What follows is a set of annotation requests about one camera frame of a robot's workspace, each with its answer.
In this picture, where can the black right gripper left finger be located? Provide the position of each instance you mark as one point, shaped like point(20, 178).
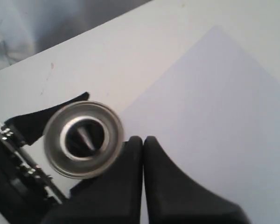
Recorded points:
point(112, 198)

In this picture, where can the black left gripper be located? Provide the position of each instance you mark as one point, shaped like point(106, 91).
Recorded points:
point(27, 193)

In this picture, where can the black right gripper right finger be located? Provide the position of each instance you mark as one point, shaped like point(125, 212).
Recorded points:
point(174, 198)

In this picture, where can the white polka-dot spray can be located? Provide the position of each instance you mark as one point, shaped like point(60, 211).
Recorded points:
point(83, 139)

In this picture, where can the white paper sheet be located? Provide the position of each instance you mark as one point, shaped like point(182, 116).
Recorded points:
point(216, 112)

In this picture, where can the white backdrop curtain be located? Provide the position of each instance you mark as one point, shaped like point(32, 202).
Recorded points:
point(28, 27)

